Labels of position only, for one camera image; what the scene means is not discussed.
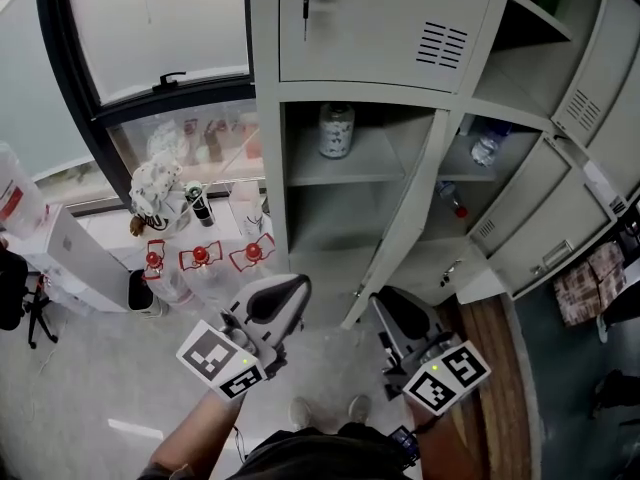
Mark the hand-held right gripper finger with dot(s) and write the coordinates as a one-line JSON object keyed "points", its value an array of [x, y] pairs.
{"points": [[392, 325], [417, 315]]}

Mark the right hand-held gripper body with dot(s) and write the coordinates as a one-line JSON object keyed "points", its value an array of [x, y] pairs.
{"points": [[445, 378]]}

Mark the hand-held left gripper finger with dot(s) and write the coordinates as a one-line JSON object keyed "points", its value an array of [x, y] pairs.
{"points": [[287, 308], [267, 296]]}

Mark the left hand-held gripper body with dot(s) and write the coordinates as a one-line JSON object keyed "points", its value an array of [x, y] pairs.
{"points": [[210, 358]]}

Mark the grey metal locker cabinet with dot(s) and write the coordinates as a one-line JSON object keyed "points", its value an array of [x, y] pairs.
{"points": [[375, 43]]}

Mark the person's left forearm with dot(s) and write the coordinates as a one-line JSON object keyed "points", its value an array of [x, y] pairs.
{"points": [[200, 433]]}

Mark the person's right forearm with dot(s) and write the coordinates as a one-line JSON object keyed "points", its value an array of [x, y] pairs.
{"points": [[445, 448]]}

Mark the large clear bottle red cap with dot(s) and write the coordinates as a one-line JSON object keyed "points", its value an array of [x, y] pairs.
{"points": [[205, 283], [252, 268], [167, 288]]}

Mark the brown wooden slat platform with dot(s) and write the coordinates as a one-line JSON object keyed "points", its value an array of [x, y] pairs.
{"points": [[500, 368]]}

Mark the black handheld device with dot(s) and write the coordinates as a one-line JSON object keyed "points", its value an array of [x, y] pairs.
{"points": [[402, 445]]}

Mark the small white black bin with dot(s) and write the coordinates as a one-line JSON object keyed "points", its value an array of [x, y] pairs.
{"points": [[147, 295]]}

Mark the person's right white shoe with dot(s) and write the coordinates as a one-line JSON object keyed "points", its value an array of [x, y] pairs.
{"points": [[360, 409]]}

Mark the person's white shoe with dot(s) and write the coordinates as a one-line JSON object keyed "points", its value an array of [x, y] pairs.
{"points": [[300, 413], [360, 409]]}

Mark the clear plastic cup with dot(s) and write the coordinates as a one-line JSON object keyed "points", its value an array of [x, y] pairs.
{"points": [[247, 208]]}

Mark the person's left white shoe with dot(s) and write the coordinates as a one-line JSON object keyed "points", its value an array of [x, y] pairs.
{"points": [[300, 413]]}

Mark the black thermos bottle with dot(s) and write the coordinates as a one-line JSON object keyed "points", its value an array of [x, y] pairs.
{"points": [[200, 208]]}

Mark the small clear bottle red cap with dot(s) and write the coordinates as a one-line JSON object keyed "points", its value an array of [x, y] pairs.
{"points": [[450, 198]]}

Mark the person's dark grey shirt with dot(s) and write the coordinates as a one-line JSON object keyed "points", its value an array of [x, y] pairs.
{"points": [[320, 453]]}

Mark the brown plush charm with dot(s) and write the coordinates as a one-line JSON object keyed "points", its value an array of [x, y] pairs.
{"points": [[137, 225]]}

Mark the white dotted cloth bag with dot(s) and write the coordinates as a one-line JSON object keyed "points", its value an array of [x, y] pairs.
{"points": [[155, 183]]}

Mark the white water dispenser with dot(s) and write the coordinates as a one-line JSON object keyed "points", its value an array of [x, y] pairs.
{"points": [[75, 263]]}

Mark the patterned cardboard box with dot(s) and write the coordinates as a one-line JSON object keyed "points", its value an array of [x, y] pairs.
{"points": [[590, 283]]}

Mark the white labelled jar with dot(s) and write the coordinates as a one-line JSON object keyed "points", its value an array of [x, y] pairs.
{"points": [[336, 133]]}

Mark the clear water bottle blue label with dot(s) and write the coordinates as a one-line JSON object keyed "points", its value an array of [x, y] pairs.
{"points": [[487, 145]]}

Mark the black office chair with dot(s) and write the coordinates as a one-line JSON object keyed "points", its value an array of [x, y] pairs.
{"points": [[15, 278]]}

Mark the clear water jug red label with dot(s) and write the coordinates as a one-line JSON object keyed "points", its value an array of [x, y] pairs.
{"points": [[20, 193]]}

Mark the black key with fob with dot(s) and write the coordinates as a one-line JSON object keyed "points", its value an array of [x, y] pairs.
{"points": [[306, 8]]}

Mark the black window frame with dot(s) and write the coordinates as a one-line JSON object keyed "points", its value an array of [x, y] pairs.
{"points": [[55, 43]]}

